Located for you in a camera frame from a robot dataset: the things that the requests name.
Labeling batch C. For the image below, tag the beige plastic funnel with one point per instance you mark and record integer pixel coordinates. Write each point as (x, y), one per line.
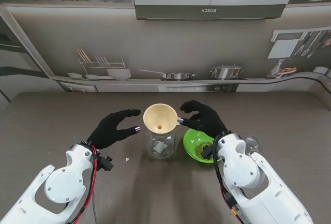
(157, 116)

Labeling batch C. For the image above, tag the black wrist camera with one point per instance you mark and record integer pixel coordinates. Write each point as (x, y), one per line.
(207, 151)
(106, 164)

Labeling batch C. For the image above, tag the green mung beans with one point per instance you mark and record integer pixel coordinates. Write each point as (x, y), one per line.
(197, 151)

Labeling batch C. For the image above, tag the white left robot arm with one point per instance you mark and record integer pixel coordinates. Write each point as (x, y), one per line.
(51, 190)

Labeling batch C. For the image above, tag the ribbed glass jar lid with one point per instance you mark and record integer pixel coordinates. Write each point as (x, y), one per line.
(252, 145)

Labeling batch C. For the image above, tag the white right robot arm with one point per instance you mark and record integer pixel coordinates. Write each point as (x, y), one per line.
(245, 177)

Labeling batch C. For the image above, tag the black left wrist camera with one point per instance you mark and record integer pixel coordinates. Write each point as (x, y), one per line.
(106, 164)

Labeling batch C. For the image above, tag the green plastic bowl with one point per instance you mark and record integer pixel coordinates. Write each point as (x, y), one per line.
(190, 141)

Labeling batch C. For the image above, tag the clear glass jar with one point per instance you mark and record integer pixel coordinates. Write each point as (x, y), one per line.
(160, 146)

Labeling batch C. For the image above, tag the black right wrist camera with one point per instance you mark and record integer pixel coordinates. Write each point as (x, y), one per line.
(207, 151)

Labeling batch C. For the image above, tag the printed kitchen scene backdrop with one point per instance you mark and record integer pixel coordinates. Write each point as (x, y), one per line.
(181, 43)

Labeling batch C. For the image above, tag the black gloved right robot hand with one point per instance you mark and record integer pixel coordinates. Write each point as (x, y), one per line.
(209, 120)

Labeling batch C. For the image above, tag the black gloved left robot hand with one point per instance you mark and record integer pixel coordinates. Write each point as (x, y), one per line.
(106, 133)

